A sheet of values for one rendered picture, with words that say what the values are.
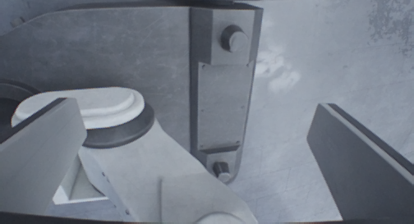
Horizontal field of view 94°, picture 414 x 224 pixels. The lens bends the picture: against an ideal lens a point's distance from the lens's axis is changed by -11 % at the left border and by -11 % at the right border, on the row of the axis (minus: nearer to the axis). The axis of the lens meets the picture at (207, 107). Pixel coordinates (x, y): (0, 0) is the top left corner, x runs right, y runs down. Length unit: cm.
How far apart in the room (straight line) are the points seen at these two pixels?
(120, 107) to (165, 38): 18
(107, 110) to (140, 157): 9
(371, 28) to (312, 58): 25
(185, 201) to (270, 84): 61
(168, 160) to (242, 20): 28
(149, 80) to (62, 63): 17
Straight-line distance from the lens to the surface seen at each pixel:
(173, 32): 46
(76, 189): 50
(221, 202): 23
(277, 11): 71
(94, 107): 36
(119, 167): 32
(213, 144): 58
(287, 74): 79
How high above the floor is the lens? 61
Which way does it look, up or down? 57 degrees down
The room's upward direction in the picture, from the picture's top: 158 degrees clockwise
